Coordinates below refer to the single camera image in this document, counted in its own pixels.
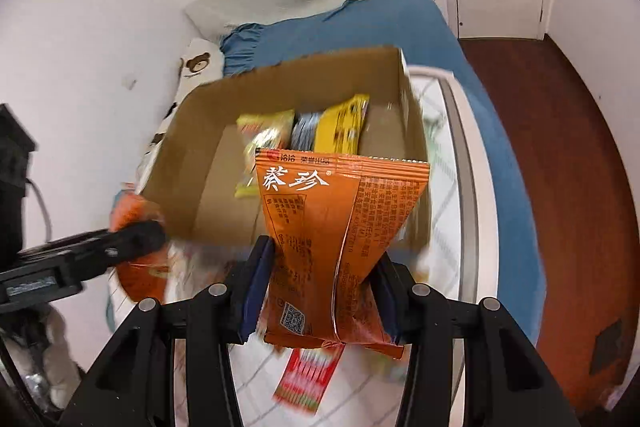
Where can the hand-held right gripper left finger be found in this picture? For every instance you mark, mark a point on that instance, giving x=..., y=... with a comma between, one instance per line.
x=256, y=292

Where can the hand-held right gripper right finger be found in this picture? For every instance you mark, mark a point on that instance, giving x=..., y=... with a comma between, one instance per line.
x=391, y=307

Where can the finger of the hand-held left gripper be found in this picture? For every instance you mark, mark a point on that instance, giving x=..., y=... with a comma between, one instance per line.
x=130, y=239

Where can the orange snack packet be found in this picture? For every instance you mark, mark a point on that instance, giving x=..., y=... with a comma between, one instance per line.
x=310, y=232
x=140, y=279

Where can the cardboard box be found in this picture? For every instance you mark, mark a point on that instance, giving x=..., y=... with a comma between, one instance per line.
x=215, y=132

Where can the red striped snack packet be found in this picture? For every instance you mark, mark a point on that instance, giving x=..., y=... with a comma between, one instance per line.
x=307, y=379

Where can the white crumpled cloth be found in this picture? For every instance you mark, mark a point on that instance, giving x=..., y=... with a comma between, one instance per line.
x=57, y=357

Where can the yellow clear cookie packet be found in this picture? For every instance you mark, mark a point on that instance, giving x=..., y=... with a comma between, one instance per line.
x=262, y=132

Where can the blue-grey snack packet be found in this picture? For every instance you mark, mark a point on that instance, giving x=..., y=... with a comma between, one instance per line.
x=307, y=132

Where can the yellow panda snack packet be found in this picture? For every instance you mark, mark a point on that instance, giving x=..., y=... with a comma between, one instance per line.
x=345, y=127

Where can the bear print pillow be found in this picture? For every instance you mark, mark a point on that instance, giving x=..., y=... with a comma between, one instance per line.
x=197, y=64

